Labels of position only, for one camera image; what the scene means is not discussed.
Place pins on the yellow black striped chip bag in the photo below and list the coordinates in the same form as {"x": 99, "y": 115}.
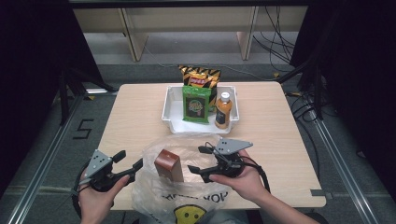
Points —
{"x": 199, "y": 77}

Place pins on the person's jeans leg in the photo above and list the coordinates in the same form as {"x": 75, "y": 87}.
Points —
{"x": 233, "y": 217}

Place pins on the person's right hand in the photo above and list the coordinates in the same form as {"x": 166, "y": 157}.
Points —
{"x": 246, "y": 183}

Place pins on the grey tape strip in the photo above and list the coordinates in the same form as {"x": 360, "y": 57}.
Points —
{"x": 320, "y": 193}

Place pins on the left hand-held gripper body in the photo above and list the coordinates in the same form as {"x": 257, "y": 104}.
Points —
{"x": 98, "y": 165}

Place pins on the green snack packet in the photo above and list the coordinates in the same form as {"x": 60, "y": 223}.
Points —
{"x": 196, "y": 107}

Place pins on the beige wooden desk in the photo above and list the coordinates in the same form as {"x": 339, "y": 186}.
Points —
{"x": 186, "y": 18}

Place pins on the black curtain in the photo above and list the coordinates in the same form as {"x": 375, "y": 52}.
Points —
{"x": 31, "y": 77}
{"x": 358, "y": 77}

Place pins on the person's left hand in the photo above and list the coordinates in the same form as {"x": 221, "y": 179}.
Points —
{"x": 96, "y": 202}

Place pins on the brown box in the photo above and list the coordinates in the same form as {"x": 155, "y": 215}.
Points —
{"x": 168, "y": 165}

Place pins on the aluminium floor rail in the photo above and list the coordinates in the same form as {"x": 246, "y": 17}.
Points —
{"x": 345, "y": 174}
{"x": 40, "y": 168}

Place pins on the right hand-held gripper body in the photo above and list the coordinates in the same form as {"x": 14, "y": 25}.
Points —
{"x": 229, "y": 163}

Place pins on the clear plastic shopping bag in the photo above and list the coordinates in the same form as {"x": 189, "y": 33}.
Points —
{"x": 149, "y": 193}

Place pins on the black metal stand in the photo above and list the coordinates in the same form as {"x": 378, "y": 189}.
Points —
{"x": 316, "y": 90}
{"x": 67, "y": 93}

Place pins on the white plastic bin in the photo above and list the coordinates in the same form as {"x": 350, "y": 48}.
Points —
{"x": 174, "y": 118}

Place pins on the orange drink bottle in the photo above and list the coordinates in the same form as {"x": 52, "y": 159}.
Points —
{"x": 223, "y": 113}

